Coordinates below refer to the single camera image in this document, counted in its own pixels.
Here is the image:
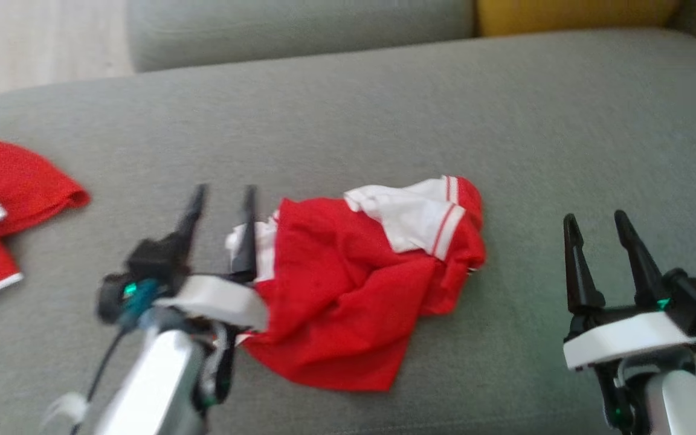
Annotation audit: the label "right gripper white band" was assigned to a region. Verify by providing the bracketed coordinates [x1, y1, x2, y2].
[563, 210, 696, 433]

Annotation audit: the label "red shorts white stripes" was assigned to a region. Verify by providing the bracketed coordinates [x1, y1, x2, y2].
[0, 134, 90, 306]

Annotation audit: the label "red jersey white trim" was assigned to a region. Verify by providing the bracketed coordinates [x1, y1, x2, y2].
[225, 175, 486, 392]

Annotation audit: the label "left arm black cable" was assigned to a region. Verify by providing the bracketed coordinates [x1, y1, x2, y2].
[70, 284, 158, 435]

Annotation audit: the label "yellow sofa backrest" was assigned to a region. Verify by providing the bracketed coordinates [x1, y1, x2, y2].
[476, 0, 681, 37]

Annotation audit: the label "large grey sofa seat cushion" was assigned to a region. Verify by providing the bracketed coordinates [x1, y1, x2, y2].
[0, 27, 696, 435]

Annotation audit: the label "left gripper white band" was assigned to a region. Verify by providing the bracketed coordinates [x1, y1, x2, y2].
[155, 184, 269, 405]

